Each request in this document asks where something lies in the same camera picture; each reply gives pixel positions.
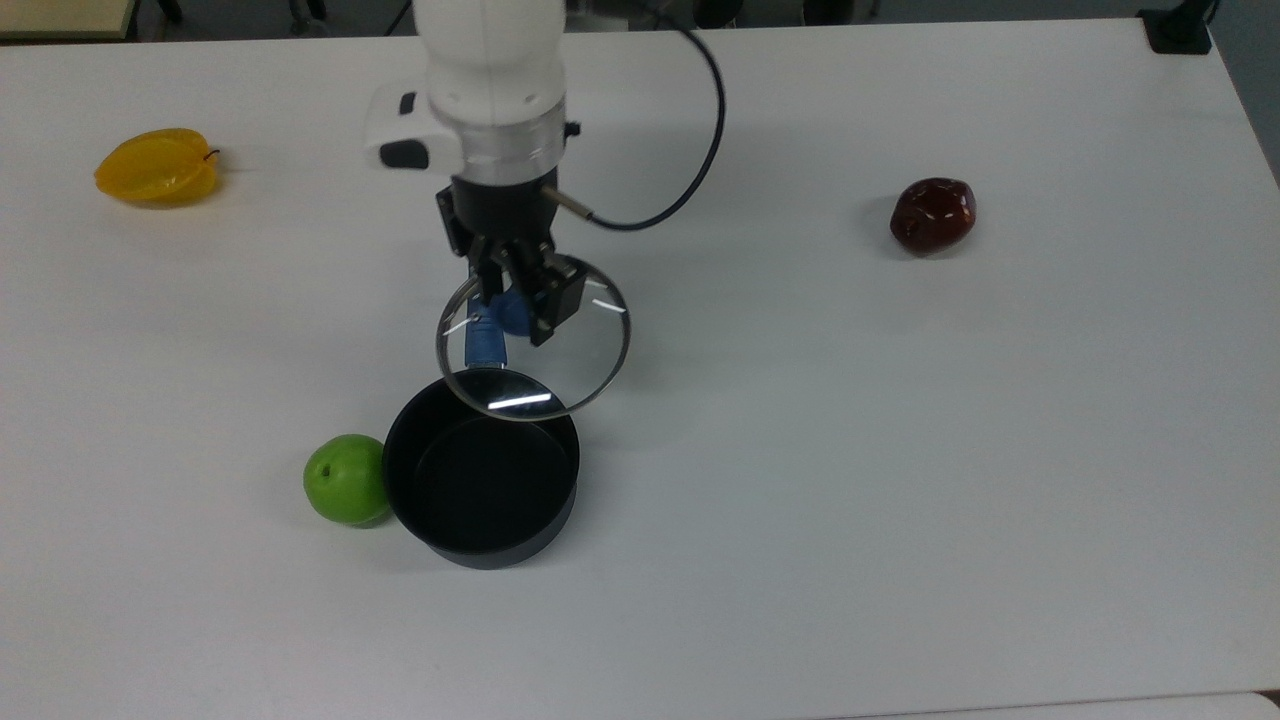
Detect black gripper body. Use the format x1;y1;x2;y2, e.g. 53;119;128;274
435;178;561;263

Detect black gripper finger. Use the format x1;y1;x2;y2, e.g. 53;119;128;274
470;240;507;303
508;240;588;348

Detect glass lid with blue knob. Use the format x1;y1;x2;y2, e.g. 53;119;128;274
435;255;632;422

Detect dark blue saucepan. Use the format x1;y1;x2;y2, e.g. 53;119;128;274
382;310;581;571

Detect green toy apple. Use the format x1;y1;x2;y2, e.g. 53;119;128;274
303;433;391;528

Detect yellow toy starfruit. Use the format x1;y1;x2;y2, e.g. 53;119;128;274
94;128;221;209

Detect dark red toy fruit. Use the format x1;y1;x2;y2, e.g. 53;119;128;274
890;177;977;257

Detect light wooden desk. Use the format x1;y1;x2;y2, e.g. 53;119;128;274
0;0;139;41

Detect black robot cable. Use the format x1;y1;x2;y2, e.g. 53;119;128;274
543;0;726;233

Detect black clamped camera pole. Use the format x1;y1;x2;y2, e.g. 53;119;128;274
1138;0;1216;55

